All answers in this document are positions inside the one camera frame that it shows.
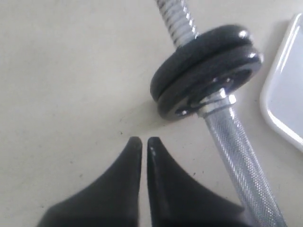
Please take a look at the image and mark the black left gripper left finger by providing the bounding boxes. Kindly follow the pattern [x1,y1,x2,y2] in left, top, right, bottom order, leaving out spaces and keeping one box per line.
[38,137,143,227]

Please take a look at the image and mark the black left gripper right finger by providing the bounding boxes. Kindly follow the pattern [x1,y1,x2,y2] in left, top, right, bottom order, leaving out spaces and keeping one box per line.
[147,137,249,227]

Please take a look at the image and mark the chrome threaded dumbbell bar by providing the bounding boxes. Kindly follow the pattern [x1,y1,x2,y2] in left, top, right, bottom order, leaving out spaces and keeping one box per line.
[156,0,286,227]

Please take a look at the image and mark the black weight plate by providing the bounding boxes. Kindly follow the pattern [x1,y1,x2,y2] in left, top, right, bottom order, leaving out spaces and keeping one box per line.
[150,25,253,102]

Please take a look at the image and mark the black weight plate far end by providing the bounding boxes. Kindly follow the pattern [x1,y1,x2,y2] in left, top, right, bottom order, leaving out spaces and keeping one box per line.
[158,45,263,121]

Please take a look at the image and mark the white rectangular tray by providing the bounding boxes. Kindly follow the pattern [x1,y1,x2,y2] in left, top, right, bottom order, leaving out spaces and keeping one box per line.
[260,13,303,150]

